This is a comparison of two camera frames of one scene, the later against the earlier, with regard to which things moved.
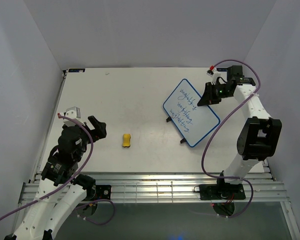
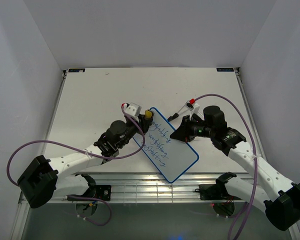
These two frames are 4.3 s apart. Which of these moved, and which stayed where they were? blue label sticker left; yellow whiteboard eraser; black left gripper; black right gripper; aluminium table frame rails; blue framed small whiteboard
Moved: black left gripper; yellow whiteboard eraser; blue framed small whiteboard; black right gripper
Stayed: blue label sticker left; aluminium table frame rails
